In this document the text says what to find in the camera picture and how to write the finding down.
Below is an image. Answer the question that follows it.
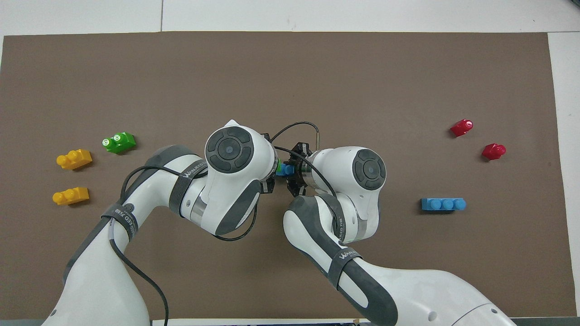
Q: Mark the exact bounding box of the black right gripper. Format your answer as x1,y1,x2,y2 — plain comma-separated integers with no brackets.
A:
287,142,314,198

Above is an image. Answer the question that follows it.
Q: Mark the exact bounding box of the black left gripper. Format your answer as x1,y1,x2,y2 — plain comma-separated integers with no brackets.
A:
260,132,298,195

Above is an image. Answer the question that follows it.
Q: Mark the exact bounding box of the brown table mat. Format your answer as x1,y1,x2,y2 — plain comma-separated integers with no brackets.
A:
0,31,577,320

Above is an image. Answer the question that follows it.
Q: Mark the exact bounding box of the red one-stud brick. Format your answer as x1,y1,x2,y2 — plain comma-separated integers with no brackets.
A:
450,119,474,137
481,143,507,161

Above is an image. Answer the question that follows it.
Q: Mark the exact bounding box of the green brick with white-marked studs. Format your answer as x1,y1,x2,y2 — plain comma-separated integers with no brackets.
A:
102,132,136,154

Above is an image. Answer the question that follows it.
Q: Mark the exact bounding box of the yellow two-stud brick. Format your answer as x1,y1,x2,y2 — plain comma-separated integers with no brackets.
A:
56,149,93,170
52,187,90,206

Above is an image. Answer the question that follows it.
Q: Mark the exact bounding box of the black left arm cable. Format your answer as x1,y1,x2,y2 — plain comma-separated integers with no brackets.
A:
109,165,260,326

